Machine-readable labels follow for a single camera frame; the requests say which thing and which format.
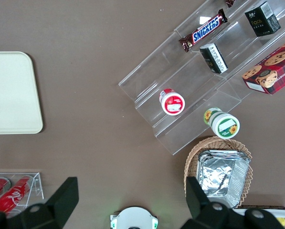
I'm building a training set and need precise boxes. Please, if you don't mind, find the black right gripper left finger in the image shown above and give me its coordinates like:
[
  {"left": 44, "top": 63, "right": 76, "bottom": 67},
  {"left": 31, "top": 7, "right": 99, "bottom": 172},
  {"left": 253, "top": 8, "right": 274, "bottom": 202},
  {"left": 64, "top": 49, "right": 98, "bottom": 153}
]
[{"left": 0, "top": 177, "right": 79, "bottom": 229}]

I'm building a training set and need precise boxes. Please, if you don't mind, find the red tartan cookie box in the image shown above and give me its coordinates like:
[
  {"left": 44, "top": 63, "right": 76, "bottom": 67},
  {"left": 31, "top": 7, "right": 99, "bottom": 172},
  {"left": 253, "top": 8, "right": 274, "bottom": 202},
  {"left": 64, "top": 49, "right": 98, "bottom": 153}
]
[{"left": 242, "top": 36, "right": 285, "bottom": 95}]

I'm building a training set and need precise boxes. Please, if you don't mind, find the aluminium foil tray stack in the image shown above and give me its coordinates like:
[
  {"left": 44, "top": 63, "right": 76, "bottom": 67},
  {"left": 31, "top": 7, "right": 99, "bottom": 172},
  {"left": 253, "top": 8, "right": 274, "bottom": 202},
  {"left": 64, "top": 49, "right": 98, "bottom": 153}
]
[{"left": 196, "top": 149, "right": 251, "bottom": 208}]

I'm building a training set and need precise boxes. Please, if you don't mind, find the clear acrylic can holder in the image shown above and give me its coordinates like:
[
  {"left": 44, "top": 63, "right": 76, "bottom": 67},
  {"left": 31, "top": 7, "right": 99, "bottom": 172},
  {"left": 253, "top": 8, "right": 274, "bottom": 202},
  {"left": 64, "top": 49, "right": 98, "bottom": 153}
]
[{"left": 0, "top": 172, "right": 44, "bottom": 215}]

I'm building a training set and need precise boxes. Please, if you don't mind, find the black carton with white label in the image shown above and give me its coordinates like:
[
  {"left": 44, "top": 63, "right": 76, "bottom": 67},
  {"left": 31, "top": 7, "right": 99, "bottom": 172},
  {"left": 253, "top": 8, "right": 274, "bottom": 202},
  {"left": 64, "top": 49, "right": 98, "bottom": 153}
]
[{"left": 199, "top": 43, "right": 229, "bottom": 74}]

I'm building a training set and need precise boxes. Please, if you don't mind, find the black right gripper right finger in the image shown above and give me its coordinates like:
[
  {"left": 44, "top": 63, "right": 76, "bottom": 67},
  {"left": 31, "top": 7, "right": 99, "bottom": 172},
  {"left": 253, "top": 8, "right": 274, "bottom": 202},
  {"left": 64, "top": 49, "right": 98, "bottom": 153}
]
[{"left": 180, "top": 176, "right": 285, "bottom": 229}]

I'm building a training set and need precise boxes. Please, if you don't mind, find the red-lidded round jar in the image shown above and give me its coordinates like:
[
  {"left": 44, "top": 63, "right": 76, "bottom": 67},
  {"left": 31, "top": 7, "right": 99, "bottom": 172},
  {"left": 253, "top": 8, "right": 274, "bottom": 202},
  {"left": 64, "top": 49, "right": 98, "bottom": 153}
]
[{"left": 159, "top": 88, "right": 186, "bottom": 116}]

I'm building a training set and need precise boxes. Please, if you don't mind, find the black Face carton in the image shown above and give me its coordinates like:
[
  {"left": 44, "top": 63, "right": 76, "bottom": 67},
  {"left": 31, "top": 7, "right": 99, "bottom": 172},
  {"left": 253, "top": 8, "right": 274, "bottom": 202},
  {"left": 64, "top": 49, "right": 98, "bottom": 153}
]
[{"left": 244, "top": 1, "right": 281, "bottom": 37}]

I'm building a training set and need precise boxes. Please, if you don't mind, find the Snickers chocolate bar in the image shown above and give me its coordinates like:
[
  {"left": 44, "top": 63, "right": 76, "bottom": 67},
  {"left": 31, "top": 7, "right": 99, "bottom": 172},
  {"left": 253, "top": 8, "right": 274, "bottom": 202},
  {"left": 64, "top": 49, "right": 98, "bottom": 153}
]
[{"left": 179, "top": 9, "right": 228, "bottom": 52}]

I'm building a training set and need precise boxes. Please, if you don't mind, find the tan wicker basket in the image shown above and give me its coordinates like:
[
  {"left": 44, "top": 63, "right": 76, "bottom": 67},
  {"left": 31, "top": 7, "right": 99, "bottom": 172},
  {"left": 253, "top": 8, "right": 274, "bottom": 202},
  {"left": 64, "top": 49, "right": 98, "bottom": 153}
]
[{"left": 184, "top": 136, "right": 253, "bottom": 208}]

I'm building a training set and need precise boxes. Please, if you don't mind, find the green sunflower round jar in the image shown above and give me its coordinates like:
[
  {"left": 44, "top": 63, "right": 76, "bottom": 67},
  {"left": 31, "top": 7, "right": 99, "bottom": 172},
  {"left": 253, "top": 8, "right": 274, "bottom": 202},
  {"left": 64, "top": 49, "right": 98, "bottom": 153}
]
[{"left": 203, "top": 107, "right": 241, "bottom": 139}]

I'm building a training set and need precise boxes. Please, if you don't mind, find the white round device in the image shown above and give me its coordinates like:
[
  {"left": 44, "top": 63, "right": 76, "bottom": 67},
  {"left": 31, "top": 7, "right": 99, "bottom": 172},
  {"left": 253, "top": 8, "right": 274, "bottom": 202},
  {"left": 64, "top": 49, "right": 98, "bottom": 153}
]
[{"left": 110, "top": 206, "right": 158, "bottom": 229}]

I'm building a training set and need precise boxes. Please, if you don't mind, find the cream plastic tray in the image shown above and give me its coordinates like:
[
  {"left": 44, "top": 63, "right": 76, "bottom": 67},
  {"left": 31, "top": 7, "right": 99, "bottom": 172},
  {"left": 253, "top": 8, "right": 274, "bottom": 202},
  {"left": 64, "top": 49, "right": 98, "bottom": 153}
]
[{"left": 0, "top": 51, "right": 43, "bottom": 135}]

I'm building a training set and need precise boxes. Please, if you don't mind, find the clear acrylic tiered shelf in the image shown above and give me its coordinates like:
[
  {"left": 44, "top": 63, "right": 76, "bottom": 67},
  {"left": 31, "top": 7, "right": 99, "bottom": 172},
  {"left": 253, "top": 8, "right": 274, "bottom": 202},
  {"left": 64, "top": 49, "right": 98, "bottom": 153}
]
[{"left": 118, "top": 0, "right": 285, "bottom": 156}]

